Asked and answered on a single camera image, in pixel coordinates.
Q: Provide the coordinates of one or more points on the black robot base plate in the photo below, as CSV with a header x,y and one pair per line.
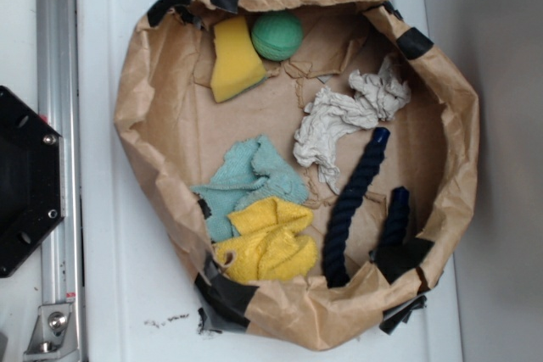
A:
x,y
31,194

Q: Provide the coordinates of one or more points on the brown paper bag bin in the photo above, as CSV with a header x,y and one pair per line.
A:
x,y
406,188

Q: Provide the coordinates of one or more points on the aluminium rail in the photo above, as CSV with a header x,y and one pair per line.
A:
x,y
57,80

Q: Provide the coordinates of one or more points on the yellow green sponge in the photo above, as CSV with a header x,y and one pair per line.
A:
x,y
238,66

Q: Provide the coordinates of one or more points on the light blue towel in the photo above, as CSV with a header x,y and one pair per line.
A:
x,y
252,170

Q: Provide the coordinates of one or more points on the crumpled white cloth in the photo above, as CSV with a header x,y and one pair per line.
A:
x,y
332,115

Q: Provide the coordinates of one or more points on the yellow towel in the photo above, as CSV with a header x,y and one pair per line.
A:
x,y
271,244

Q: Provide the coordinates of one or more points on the metal corner bracket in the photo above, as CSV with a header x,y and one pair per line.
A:
x,y
54,334

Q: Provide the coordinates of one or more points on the green ball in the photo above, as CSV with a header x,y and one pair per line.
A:
x,y
277,35

